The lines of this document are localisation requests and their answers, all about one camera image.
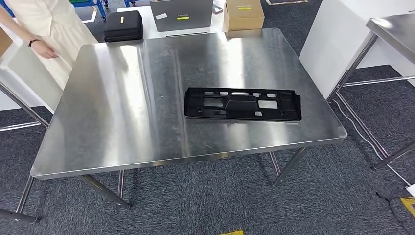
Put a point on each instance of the white desk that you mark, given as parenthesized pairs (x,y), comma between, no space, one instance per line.
(149,24)

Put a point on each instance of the person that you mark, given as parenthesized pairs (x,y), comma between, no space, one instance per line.
(55,22)

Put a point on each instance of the blue metal shelf rack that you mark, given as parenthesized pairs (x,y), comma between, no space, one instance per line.
(101,9)

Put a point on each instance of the black plastic panel part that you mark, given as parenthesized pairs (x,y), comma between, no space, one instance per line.
(243,107)

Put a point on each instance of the yellow floor tape square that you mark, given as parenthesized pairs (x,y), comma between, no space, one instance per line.
(231,233)
(409,206)

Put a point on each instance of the brown cardboard box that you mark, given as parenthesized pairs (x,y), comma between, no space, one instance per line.
(243,16)
(4,42)

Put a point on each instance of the black box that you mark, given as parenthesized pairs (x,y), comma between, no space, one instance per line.
(123,26)

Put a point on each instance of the dark smartphone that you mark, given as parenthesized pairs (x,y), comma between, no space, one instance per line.
(217,9)

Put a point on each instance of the grey laptop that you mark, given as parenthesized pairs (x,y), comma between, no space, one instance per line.
(181,16)

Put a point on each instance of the white partition board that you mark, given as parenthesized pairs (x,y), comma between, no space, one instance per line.
(337,39)
(32,84)

